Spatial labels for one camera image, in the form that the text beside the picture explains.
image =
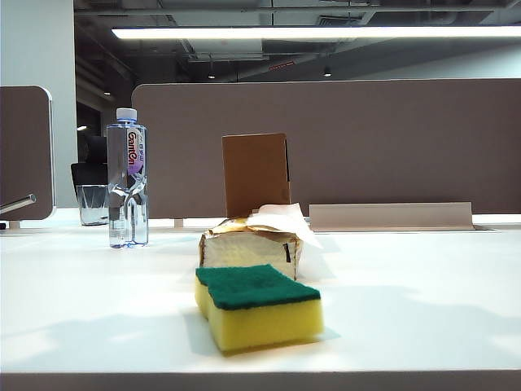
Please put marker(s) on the white tissue sheet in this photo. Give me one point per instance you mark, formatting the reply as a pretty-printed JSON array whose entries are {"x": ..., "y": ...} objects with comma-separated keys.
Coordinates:
[{"x": 285, "y": 220}]

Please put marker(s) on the black office chair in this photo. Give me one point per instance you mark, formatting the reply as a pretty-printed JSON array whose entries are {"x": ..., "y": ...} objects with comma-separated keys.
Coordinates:
[{"x": 91, "y": 171}]

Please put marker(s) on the silver metal rod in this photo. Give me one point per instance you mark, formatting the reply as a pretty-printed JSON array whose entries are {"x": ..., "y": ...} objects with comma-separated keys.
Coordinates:
[{"x": 20, "y": 202}]

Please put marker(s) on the clear drinking glass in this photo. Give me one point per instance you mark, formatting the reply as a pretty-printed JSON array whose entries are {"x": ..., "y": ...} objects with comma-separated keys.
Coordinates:
[{"x": 91, "y": 207}]

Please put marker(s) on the brown partition with white edge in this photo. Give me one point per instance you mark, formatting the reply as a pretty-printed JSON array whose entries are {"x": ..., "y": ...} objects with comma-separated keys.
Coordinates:
[{"x": 24, "y": 155}]

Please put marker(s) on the brown cardboard box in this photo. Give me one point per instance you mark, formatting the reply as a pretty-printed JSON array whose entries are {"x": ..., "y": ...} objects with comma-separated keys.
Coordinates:
[{"x": 256, "y": 175}]

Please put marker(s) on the wide brown desk partition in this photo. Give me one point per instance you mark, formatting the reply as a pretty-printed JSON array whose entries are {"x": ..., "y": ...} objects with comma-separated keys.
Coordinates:
[{"x": 366, "y": 142}]

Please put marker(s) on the yellow sponge with green scourer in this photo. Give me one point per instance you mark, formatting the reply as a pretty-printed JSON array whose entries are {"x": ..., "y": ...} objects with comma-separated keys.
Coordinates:
[{"x": 264, "y": 313}]

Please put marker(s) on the clear Ganten water bottle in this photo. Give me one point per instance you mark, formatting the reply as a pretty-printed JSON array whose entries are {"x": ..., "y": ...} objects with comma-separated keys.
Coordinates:
[{"x": 126, "y": 187}]

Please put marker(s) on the soft tissue pack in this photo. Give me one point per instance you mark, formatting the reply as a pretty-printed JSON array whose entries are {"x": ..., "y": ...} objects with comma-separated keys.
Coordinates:
[{"x": 244, "y": 252}]

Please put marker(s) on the long ceiling light strip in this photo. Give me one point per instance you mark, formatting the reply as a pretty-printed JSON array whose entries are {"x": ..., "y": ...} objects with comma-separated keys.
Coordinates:
[{"x": 309, "y": 32}]

